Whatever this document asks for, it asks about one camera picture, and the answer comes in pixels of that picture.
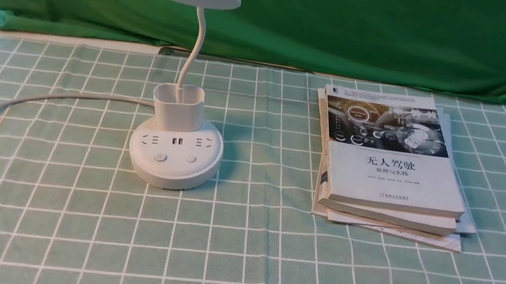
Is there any top white book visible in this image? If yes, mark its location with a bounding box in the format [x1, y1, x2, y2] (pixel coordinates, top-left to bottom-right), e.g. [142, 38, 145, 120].
[310, 83, 481, 221]

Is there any white lamp power cable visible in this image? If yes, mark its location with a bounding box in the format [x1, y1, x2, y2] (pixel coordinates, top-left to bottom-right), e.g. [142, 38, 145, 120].
[0, 80, 156, 191]

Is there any bottom thin booklet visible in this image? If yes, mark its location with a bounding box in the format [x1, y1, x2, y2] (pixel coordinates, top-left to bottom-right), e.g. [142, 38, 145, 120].
[308, 92, 493, 256]

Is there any green backdrop cloth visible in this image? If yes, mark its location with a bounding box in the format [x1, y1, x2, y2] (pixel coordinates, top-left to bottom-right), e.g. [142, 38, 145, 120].
[0, 0, 506, 103]

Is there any green checkered tablecloth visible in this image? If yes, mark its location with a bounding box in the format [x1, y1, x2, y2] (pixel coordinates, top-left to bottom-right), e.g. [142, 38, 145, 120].
[0, 60, 506, 284]

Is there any white desk lamp with base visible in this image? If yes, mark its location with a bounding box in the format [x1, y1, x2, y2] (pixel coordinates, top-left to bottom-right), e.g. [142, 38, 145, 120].
[129, 0, 242, 190]

